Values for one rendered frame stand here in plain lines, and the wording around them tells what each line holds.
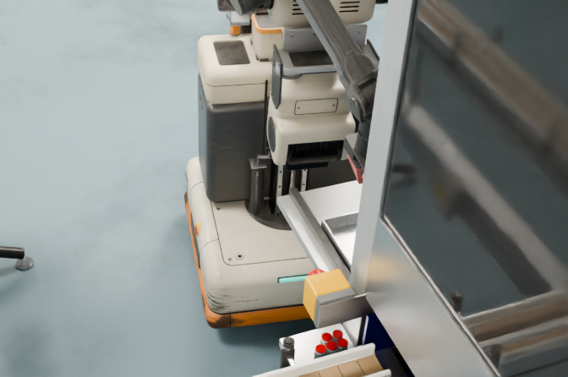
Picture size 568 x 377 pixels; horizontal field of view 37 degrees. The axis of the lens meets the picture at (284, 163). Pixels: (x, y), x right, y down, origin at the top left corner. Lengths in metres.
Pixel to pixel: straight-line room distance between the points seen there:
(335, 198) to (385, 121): 0.66
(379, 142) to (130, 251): 1.87
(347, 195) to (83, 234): 1.45
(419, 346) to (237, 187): 1.50
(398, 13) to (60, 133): 2.63
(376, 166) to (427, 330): 0.28
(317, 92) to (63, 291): 1.19
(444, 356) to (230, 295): 1.40
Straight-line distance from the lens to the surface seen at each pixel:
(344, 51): 1.62
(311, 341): 1.69
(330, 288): 1.58
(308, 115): 2.39
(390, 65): 1.32
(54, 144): 3.69
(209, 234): 2.79
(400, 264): 1.42
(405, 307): 1.45
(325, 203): 1.99
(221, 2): 2.19
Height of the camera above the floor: 2.16
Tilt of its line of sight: 38 degrees down
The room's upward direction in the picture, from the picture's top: 4 degrees clockwise
